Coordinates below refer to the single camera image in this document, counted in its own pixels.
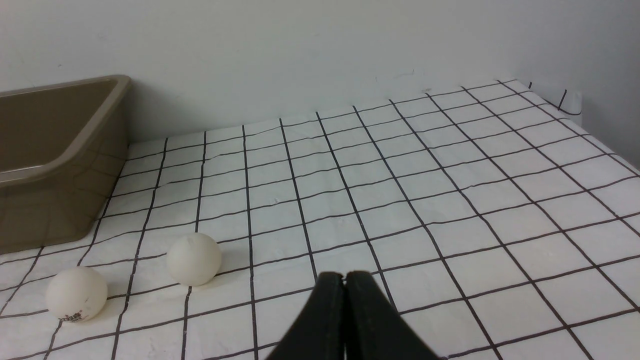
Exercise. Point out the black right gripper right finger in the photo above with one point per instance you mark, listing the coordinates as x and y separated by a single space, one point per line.
374 330

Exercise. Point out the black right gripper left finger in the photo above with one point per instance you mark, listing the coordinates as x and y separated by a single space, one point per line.
316 333

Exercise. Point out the olive green plastic bin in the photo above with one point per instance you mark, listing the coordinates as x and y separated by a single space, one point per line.
62 149

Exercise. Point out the white ping-pong ball with logo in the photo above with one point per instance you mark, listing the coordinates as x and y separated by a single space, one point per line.
76 294

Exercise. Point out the white grid-pattern tablecloth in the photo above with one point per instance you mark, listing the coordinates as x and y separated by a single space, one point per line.
496 227

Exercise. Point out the plain white ping-pong ball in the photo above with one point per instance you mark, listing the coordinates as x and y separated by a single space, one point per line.
194 259

